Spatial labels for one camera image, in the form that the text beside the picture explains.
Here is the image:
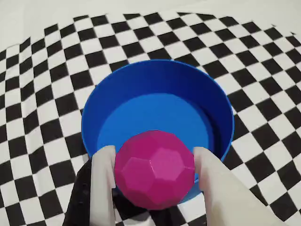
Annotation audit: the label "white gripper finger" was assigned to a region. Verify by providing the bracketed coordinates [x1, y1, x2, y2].
[193, 147, 286, 226]

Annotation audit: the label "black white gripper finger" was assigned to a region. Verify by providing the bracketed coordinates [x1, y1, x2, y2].
[62, 145, 117, 226]

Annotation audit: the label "pink faceted ball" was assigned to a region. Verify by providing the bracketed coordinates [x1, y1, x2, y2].
[114, 130, 196, 210]

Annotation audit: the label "blue round box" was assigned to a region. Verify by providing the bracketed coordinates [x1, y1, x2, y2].
[81, 59, 235, 205]

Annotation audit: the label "black white checkered table sheet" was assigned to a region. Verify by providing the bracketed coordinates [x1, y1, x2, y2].
[0, 0, 301, 226]

